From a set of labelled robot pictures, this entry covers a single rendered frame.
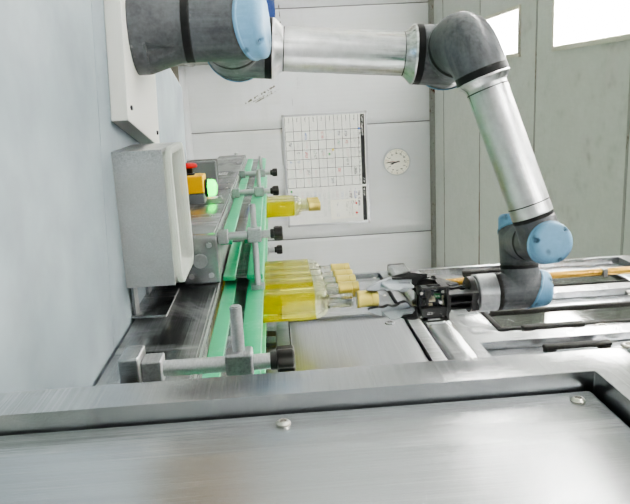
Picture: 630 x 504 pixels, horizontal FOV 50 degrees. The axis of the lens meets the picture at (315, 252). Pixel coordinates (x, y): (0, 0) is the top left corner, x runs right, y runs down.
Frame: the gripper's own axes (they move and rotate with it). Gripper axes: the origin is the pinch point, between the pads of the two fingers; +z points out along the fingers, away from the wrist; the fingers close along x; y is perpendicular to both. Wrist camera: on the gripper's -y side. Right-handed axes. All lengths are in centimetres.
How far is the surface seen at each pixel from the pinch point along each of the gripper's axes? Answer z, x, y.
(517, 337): -33.7, 15.2, -10.5
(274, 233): 18.8, -15.6, 4.0
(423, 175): -140, 55, -595
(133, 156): 40, -33, 23
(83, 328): 43, -14, 48
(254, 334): 22.9, -4.7, 28.8
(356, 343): 3.0, 12.5, -7.8
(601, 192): -154, 20, -218
